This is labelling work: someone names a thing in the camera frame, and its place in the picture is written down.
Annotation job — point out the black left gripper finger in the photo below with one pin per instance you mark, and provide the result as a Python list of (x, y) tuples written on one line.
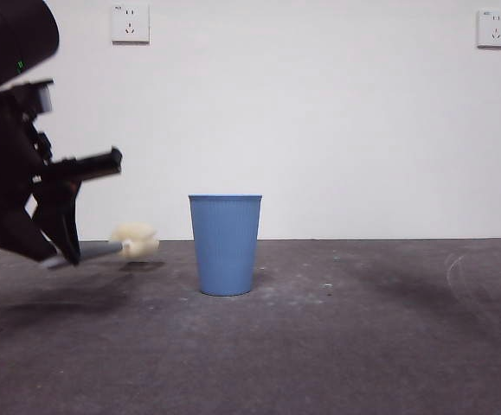
[(62, 216), (12, 233)]

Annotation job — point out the blue ribbed plastic cup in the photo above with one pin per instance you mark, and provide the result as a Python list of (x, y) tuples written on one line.
[(226, 246)]

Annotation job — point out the white wall socket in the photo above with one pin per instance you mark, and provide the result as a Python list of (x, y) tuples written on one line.
[(130, 23), (495, 28)]

